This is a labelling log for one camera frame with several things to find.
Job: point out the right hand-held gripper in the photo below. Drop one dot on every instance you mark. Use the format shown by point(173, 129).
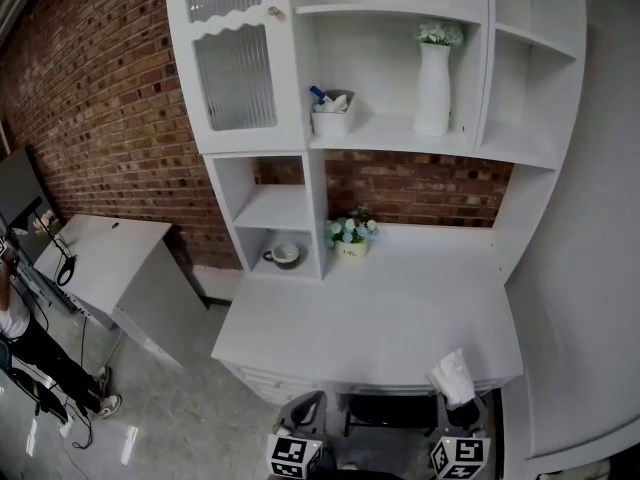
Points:
point(465, 458)

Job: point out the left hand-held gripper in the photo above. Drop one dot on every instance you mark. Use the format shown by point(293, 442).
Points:
point(290, 455)

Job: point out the white cloth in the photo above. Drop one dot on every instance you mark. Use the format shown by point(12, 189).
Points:
point(452, 378)

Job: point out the wide white desk drawer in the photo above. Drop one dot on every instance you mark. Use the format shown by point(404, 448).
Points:
point(400, 389)

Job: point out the white desk with hutch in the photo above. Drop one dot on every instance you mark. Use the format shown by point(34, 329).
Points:
point(380, 308)

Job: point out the small white desk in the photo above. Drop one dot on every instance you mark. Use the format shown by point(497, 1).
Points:
point(115, 253)

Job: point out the person's legs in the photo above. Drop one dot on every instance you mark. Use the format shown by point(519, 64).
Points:
point(332, 468)

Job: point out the black chair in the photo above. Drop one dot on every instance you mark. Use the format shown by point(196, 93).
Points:
point(390, 410)

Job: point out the grey coffee mug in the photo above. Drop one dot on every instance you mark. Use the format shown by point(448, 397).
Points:
point(284, 255)

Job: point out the potted blue white flowers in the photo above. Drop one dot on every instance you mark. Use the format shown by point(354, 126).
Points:
point(352, 240)

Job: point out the black equipment stand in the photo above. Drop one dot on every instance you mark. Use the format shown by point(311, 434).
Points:
point(30, 388)

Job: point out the white storage box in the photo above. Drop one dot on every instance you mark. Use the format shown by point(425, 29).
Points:
point(332, 123)

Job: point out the crumpled white paper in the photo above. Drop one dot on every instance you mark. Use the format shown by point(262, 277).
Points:
point(335, 104)

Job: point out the blue capped pen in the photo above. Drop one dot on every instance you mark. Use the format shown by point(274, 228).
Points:
point(317, 91)

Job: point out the pink flower bunch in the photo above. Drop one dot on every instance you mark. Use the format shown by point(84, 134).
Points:
point(46, 220)

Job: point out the tall white vase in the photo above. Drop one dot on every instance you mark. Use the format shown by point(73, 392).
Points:
point(432, 93)

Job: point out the ribbed glass cabinet door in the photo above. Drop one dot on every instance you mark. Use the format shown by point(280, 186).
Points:
point(232, 78)

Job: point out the grey leaning board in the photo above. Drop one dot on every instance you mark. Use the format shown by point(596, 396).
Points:
point(20, 183)

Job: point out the white flower bunch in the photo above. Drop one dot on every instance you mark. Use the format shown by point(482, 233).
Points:
point(440, 33)

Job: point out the round metal door knob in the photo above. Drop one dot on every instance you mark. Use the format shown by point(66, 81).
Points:
point(275, 12)

